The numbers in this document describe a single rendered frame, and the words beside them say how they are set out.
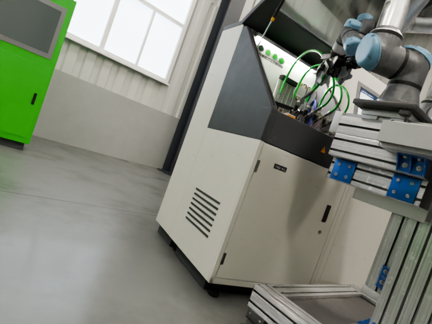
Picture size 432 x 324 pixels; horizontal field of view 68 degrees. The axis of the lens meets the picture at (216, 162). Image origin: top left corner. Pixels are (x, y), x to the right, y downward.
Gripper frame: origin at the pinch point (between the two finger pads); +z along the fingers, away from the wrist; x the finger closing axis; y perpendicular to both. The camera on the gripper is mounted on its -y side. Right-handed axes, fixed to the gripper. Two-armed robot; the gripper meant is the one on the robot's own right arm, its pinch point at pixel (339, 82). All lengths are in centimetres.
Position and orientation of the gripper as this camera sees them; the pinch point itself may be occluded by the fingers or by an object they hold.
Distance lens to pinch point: 182.7
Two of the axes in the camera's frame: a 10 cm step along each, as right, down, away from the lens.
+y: 4.6, 1.8, -8.7
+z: -3.2, 9.5, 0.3
